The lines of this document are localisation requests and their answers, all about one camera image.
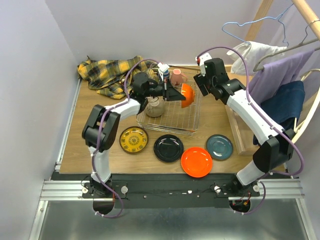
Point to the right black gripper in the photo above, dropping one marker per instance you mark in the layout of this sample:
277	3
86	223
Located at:
200	80

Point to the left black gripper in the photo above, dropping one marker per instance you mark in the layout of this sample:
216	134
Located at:
165	90

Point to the orange bowl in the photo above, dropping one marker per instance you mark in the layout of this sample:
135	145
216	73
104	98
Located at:
188	92

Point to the pink white mug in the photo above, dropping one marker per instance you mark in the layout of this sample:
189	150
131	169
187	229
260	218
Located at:
177	77

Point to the blue mug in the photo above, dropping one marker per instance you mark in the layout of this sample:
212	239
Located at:
166	76

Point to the wire metal dish rack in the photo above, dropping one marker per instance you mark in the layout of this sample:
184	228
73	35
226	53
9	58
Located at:
175	119

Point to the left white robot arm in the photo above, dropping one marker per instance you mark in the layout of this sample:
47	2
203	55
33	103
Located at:
102	124

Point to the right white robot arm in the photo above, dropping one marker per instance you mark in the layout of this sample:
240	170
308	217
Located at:
275	146

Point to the yellow patterned plate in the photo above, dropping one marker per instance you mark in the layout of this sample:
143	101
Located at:
133	140

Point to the white cloth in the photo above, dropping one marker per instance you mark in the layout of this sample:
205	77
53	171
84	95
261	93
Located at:
252	52

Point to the purple garment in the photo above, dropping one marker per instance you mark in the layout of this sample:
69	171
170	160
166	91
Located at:
266	82

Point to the yellow plaid shirt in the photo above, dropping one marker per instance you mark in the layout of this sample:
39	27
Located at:
110	77

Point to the teal blue plate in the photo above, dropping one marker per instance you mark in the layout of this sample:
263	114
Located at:
219	147

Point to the orange plate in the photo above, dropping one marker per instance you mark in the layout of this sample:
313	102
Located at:
196	162

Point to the navy blue garment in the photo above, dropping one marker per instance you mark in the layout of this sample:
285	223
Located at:
285	106

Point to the right white camera module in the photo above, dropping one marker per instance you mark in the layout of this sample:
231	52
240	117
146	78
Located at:
200	60

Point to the white camera module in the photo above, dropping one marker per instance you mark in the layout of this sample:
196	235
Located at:
163	67
200	60

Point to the left white camera module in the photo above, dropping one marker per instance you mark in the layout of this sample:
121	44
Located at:
163	67

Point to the blue wire hanger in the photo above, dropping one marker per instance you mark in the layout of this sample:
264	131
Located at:
265	20

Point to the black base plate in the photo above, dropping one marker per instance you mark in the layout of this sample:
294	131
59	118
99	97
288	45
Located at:
177	190

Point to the grey wire hanger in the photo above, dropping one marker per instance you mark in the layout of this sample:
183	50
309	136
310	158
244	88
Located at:
301	44

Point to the wooden clothes rack frame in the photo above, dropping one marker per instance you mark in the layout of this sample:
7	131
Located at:
307	13

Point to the aluminium rail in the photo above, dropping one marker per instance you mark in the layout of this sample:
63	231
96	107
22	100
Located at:
71	190

